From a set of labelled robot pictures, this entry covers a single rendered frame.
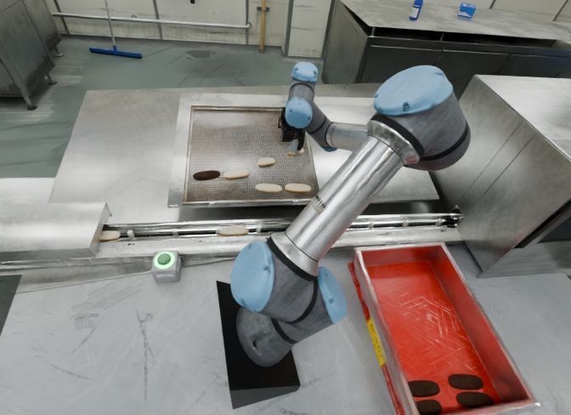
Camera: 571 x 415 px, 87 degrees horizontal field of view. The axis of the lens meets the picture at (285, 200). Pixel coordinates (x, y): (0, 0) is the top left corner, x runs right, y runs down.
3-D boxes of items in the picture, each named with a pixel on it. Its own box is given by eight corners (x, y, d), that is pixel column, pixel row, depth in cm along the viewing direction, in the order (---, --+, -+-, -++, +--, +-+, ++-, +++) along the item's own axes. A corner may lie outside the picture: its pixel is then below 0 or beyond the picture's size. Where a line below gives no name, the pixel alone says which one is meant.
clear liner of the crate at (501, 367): (399, 438, 72) (416, 434, 65) (343, 261, 104) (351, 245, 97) (517, 414, 78) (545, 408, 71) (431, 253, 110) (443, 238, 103)
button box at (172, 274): (155, 289, 95) (147, 271, 87) (160, 267, 100) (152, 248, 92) (183, 287, 96) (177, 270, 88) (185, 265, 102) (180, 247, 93)
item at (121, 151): (109, 367, 147) (14, 292, 87) (129, 195, 221) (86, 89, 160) (425, 298, 189) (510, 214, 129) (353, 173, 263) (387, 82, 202)
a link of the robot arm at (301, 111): (324, 130, 86) (326, 104, 91) (299, 103, 79) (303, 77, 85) (302, 140, 90) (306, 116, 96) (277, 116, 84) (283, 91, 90)
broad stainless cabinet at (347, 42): (336, 142, 290) (370, 26, 215) (316, 88, 359) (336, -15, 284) (511, 144, 320) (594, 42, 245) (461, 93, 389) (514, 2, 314)
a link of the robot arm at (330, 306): (312, 347, 68) (362, 321, 63) (272, 333, 60) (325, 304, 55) (301, 298, 77) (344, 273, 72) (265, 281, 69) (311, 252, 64)
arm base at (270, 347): (285, 372, 71) (318, 355, 68) (237, 360, 62) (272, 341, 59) (276, 311, 82) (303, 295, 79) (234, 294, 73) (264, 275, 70)
